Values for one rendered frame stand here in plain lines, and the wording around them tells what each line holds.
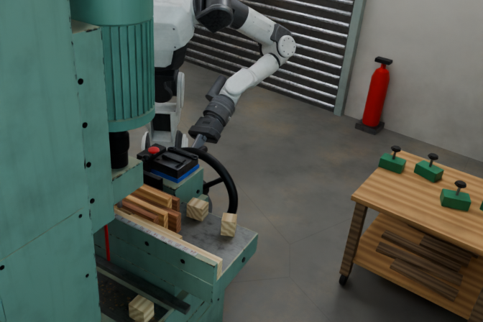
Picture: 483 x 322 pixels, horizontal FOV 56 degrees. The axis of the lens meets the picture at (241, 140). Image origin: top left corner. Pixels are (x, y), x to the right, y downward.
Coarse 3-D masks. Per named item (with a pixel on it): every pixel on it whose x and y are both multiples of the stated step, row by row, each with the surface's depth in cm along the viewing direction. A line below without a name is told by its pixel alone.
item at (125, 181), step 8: (136, 160) 108; (120, 168) 104; (128, 168) 104; (136, 168) 106; (112, 176) 101; (120, 176) 102; (128, 176) 105; (136, 176) 107; (112, 184) 100; (120, 184) 103; (128, 184) 106; (136, 184) 108; (120, 192) 104; (128, 192) 106; (120, 200) 105
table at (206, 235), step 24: (216, 216) 119; (96, 240) 114; (120, 240) 109; (192, 240) 110; (216, 240) 110; (240, 240) 111; (144, 264) 107; (168, 264) 103; (240, 264) 109; (192, 288) 102; (216, 288) 100
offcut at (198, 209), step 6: (192, 198) 118; (192, 204) 116; (198, 204) 116; (204, 204) 116; (192, 210) 116; (198, 210) 115; (204, 210) 116; (192, 216) 117; (198, 216) 116; (204, 216) 117
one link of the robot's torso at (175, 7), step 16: (160, 0) 145; (176, 0) 146; (192, 0) 150; (160, 16) 144; (176, 16) 145; (192, 16) 150; (160, 32) 148; (176, 32) 148; (192, 32) 153; (160, 48) 154; (176, 48) 153; (160, 64) 161; (176, 64) 163
